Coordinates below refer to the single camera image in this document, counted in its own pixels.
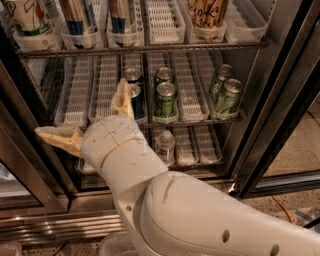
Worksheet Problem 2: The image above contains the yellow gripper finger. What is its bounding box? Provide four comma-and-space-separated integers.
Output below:
111, 78, 135, 120
34, 125, 83, 158

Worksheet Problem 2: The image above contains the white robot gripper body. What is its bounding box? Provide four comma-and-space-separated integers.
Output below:
80, 114, 148, 171

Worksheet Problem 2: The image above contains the white green 7up can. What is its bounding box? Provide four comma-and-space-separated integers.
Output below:
1, 0, 52, 37

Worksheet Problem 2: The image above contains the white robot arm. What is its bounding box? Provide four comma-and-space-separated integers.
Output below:
35, 81, 320, 256

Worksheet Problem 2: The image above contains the front blue pepsi can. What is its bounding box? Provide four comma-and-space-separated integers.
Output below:
129, 84, 145, 120

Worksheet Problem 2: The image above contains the blue pepsi can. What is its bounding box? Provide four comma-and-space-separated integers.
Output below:
129, 84, 145, 120
124, 68, 143, 87

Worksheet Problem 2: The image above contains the rear blue pepsi can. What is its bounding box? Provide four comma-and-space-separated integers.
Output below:
124, 68, 143, 87

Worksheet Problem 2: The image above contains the front green soda can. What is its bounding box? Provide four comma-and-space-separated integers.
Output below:
154, 82, 177, 118

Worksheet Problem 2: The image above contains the green soda can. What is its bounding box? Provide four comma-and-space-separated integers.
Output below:
154, 66, 175, 85
154, 82, 177, 118

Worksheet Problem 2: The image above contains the rear green soda can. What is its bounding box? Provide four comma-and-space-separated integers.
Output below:
154, 66, 175, 85

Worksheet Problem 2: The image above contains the blue silver tall can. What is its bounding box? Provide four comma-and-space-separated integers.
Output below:
108, 0, 134, 34

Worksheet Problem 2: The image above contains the blue gold tall can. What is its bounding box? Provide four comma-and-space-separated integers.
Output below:
59, 0, 98, 35

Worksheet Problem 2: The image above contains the right rear green can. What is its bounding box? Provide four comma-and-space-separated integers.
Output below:
209, 64, 234, 102

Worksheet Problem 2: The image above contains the right front green can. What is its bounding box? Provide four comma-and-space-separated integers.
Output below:
215, 79, 243, 115

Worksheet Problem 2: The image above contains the silver can behind 7up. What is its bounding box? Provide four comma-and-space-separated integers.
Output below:
42, 0, 59, 19

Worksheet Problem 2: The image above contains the gold patterned tall can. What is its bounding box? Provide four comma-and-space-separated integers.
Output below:
186, 0, 229, 29

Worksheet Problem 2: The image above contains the clear water bottle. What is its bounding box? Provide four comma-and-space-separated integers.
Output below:
155, 130, 176, 166

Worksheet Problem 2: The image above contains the clear plastic bin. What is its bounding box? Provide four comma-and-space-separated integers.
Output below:
99, 233, 139, 256

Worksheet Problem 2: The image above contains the black stand leg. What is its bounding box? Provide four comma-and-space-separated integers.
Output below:
303, 217, 320, 229

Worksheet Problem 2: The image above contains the orange cable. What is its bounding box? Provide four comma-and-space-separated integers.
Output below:
271, 195, 296, 224

